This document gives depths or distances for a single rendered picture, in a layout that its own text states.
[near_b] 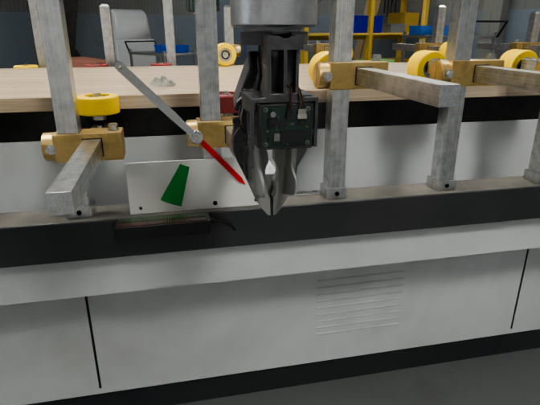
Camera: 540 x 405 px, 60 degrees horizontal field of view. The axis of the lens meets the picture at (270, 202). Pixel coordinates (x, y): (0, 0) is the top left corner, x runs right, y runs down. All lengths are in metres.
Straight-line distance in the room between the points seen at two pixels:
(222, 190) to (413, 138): 0.57
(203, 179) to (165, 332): 0.55
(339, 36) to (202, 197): 0.39
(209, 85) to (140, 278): 0.41
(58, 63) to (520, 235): 1.07
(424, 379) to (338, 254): 0.69
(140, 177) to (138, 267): 0.20
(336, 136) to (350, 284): 0.54
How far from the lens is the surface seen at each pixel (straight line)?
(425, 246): 1.14
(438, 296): 1.51
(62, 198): 0.61
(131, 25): 7.12
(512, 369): 1.78
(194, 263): 0.99
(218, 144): 0.88
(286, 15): 0.48
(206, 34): 0.86
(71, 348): 1.35
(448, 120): 1.04
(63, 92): 0.88
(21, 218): 0.98
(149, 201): 0.91
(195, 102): 1.03
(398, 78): 0.77
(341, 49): 0.92
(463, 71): 1.03
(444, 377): 1.66
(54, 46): 0.88
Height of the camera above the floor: 1.03
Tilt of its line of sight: 20 degrees down
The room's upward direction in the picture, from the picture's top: straight up
